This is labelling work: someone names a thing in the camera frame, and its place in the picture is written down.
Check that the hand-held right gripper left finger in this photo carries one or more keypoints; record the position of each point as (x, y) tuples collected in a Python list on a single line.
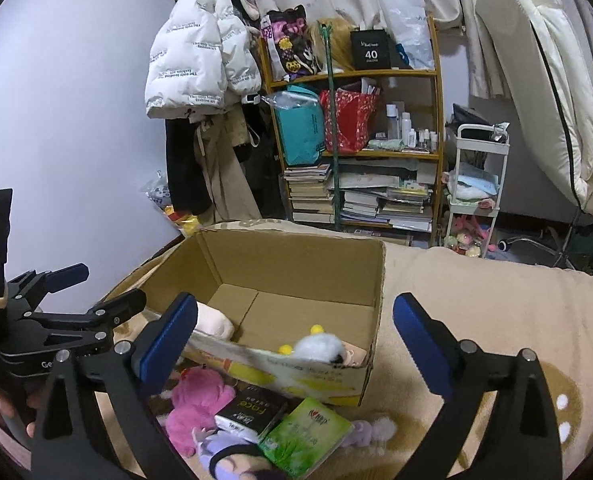
[(169, 345)]

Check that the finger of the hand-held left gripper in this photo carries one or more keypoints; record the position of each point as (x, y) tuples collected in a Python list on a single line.
[(124, 307), (69, 276)]

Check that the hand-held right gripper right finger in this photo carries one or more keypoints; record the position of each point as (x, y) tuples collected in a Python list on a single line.
[(421, 345)]

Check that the pink plush toy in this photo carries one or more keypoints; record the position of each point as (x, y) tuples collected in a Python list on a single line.
[(196, 400)]

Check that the black tissue pack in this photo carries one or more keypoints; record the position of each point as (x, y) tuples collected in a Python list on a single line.
[(251, 410)]

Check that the purple soap bar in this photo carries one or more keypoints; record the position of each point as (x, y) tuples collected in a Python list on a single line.
[(226, 447)]

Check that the green tissue pack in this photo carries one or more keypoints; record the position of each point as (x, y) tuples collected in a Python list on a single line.
[(301, 435)]

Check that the cardboard box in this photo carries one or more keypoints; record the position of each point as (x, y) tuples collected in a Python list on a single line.
[(296, 260)]

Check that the cream plush toy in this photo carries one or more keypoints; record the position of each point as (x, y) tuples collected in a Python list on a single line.
[(211, 322)]

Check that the beige patterned blanket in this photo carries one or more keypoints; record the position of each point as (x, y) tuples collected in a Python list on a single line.
[(501, 320)]

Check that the white fluffy plush toy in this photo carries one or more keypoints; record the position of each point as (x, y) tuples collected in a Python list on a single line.
[(316, 347)]

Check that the plastic bag of toys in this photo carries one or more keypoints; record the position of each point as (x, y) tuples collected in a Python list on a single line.
[(159, 195)]

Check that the pile of magazines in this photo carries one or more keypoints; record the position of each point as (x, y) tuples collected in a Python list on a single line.
[(386, 205)]

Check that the black hanging garment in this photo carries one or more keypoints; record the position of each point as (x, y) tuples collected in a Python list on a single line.
[(184, 170)]

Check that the beige coat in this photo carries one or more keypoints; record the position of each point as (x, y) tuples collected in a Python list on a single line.
[(221, 175)]

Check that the folded blue cloth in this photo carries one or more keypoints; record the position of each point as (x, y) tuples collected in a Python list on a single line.
[(471, 185)]

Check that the stack of old books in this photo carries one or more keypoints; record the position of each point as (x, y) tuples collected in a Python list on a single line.
[(309, 195)]

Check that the green pole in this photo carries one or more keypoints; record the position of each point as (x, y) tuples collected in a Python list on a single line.
[(334, 160)]

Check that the white trolley cart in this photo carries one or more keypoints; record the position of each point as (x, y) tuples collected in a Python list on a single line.
[(481, 147)]

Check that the row of cosmetic bottles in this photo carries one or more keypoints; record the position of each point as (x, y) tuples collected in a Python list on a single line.
[(405, 127)]

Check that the red gift bag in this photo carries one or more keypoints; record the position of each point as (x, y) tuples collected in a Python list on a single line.
[(351, 120)]

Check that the teal bag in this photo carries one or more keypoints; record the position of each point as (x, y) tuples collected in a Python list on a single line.
[(299, 130)]

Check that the white puffer jacket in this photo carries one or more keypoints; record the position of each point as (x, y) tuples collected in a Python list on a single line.
[(191, 50)]

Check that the wooden bookshelf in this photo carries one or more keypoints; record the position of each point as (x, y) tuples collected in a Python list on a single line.
[(356, 74)]

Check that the white folded mattress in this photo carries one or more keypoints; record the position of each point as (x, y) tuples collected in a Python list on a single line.
[(541, 85)]

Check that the black paper box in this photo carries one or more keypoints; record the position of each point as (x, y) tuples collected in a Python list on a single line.
[(371, 52)]

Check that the patterned black pink bag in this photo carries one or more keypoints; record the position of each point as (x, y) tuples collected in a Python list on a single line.
[(289, 50)]

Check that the blond wig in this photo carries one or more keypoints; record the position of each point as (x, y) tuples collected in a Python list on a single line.
[(341, 45)]

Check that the white plastic bag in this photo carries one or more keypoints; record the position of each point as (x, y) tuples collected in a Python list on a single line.
[(409, 30)]

